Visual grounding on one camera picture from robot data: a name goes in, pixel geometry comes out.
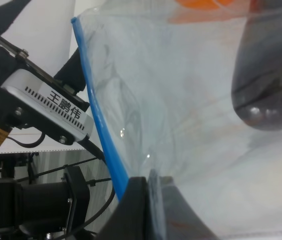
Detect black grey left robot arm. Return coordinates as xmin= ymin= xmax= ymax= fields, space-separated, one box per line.
xmin=0 ymin=0 xmax=93 ymax=236

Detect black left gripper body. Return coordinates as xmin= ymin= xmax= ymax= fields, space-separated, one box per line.
xmin=0 ymin=0 xmax=86 ymax=156

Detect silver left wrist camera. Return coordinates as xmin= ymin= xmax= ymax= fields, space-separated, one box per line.
xmin=1 ymin=69 xmax=94 ymax=145

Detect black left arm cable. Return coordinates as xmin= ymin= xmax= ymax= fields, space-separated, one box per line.
xmin=5 ymin=132 xmax=121 ymax=240

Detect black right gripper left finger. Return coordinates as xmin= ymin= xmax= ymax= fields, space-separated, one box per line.
xmin=96 ymin=177 xmax=156 ymax=240

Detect clear zip bag blue seal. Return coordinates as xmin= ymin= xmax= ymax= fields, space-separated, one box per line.
xmin=72 ymin=0 xmax=282 ymax=240

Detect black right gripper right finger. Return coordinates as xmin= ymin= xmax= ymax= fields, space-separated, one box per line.
xmin=148 ymin=169 xmax=218 ymax=240

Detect orange toy fruit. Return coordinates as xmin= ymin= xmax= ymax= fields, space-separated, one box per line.
xmin=168 ymin=0 xmax=254 ymax=24

